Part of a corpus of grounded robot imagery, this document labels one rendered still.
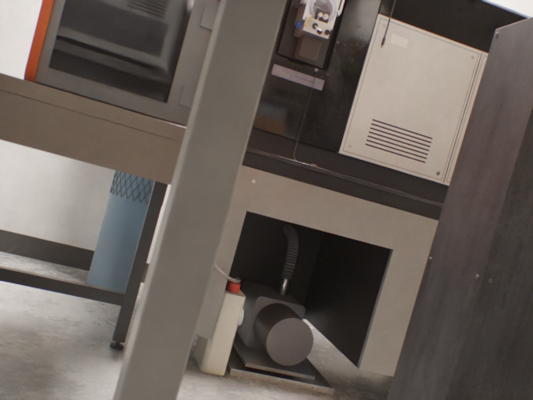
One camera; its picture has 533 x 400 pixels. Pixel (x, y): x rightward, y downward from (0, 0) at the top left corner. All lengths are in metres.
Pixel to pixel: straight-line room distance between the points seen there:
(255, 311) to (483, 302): 1.13
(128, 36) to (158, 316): 0.88
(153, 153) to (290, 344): 1.11
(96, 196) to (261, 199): 1.33
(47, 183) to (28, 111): 1.84
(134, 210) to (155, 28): 1.45
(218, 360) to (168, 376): 1.49
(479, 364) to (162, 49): 0.94
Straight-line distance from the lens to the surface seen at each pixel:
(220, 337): 2.02
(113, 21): 1.34
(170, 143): 1.24
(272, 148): 2.00
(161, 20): 1.35
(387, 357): 2.16
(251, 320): 2.31
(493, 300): 1.38
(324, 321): 2.47
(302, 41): 1.96
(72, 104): 1.23
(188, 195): 0.52
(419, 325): 1.53
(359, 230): 2.01
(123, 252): 2.71
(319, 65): 2.04
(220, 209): 0.53
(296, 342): 2.16
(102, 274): 2.75
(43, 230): 3.10
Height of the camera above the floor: 0.64
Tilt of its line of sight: 3 degrees down
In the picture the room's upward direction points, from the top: 16 degrees clockwise
